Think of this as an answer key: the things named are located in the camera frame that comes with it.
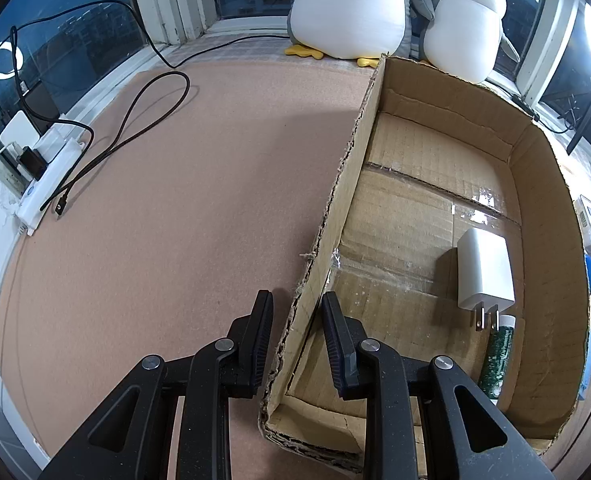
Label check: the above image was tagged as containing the green glitter tube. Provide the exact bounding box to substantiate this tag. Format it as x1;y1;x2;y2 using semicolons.
478;314;517;404

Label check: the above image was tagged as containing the white USB wall charger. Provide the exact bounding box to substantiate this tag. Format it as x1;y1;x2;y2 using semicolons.
457;228;516;332

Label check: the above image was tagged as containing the cardboard box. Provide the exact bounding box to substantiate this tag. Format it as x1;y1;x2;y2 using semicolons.
259;58;589;472

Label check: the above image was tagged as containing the blue round tape measure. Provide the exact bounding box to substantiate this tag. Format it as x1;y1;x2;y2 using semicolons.
584;252;591;295

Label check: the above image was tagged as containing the white card pack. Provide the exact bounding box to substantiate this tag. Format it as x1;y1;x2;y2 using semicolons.
574;195;591;254

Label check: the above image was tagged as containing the white power strip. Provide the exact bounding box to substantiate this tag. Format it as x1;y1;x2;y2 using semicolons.
16;124;85;235

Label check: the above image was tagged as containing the black power adapter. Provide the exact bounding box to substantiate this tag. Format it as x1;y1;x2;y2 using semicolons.
18;146;48;180

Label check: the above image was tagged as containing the white power adapter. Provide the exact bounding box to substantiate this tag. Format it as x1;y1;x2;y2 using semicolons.
0;110;41;150

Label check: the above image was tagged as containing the small grey penguin plush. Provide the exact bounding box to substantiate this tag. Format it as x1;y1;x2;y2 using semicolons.
421;0;520;84

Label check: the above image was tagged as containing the black stand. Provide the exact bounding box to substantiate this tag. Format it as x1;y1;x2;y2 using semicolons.
565;104;591;155

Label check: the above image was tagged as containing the large grey penguin plush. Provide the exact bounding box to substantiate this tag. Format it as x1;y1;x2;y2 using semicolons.
285;0;434;67

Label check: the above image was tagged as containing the black looped cable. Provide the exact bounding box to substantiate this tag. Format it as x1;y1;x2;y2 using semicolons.
38;70;193;218

